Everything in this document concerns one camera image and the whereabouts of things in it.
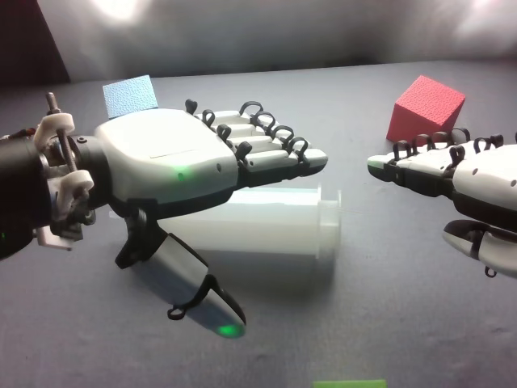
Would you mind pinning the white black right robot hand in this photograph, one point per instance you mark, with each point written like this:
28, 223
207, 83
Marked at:
484, 178

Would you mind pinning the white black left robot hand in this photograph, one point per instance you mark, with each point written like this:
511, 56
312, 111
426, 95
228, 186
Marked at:
161, 149

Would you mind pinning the large translucent plastic syringe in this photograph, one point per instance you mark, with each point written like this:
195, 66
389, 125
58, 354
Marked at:
262, 226

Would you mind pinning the light blue foam cube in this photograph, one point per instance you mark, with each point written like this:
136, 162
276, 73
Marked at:
129, 97

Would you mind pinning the red foam cube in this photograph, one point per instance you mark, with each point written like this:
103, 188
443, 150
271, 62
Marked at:
428, 109

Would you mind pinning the white backdrop sheet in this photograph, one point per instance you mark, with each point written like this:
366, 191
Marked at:
262, 32

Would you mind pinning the grey table cloth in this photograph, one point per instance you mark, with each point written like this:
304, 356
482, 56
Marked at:
363, 303

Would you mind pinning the green flat piece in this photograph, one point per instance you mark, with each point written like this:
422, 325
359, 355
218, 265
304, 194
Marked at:
349, 384

